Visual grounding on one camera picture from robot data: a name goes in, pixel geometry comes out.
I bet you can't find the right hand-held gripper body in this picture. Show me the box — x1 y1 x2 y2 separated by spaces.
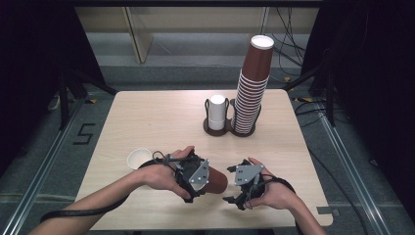
234 160 265 207

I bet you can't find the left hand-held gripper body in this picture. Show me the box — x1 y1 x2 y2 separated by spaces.
175 151 210 197

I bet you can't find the brown paper cup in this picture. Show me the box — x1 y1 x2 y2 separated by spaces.
191 165 229 195

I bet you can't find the black wire cup holder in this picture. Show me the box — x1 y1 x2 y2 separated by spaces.
203 97 262 138

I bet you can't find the stack of white cups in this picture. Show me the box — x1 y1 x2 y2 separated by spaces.
207 94 227 131

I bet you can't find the white paper cup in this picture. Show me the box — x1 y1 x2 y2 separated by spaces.
126 148 154 171

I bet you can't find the stack of brown cups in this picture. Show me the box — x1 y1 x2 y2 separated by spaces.
230 34 275 135

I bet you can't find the person's right hand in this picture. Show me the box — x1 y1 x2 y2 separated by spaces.
244 157 297 211

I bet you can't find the person's left hand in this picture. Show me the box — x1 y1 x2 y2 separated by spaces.
140 145 196 200

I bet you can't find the black metal stand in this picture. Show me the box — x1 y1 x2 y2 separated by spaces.
282 48 338 128
58 67 119 131

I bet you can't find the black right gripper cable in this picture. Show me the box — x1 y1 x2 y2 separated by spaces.
257 174 305 235

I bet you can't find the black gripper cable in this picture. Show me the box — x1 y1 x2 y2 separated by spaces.
40 150 197 223
257 174 305 235

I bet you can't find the long black floor cable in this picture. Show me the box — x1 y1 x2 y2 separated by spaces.
306 146 370 235

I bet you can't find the aluminium floor rail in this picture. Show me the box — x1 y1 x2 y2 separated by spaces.
317 101 391 235
0 94 88 235

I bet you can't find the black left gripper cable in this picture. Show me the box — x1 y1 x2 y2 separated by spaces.
40 150 197 223

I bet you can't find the bundle of black floor cables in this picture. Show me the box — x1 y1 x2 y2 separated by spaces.
273 7 308 68

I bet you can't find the beige partition post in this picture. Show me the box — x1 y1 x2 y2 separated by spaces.
121 7 155 65

